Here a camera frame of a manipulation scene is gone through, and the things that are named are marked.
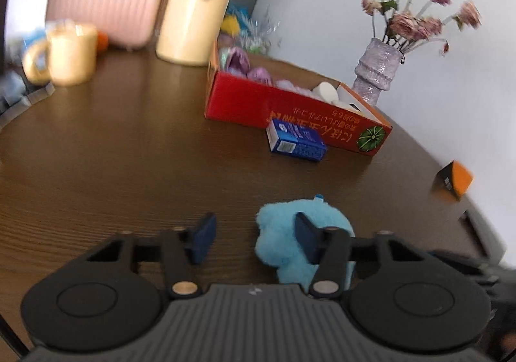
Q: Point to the yellow mug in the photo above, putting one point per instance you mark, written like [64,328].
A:
[66,56]

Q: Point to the purple fluffy plush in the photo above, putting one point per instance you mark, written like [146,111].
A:
[289,86]

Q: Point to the yellow watering can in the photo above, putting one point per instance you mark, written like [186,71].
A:
[230,25]

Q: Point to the purple ribbed vase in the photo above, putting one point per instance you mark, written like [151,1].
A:
[375,70]

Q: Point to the dried pink rose bouquet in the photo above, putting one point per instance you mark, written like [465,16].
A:
[402,26]

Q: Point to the orange black box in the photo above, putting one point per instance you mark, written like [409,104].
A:
[454,178]

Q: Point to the blue small carton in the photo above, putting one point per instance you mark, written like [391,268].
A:
[295,141]

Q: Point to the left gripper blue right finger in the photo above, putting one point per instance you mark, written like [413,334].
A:
[309,238]

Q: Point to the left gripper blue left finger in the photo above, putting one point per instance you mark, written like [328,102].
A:
[202,238]

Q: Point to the large yellow thermos bottle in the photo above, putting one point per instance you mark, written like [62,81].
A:
[188,31]

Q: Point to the red cardboard box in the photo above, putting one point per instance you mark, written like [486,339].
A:
[237,100]

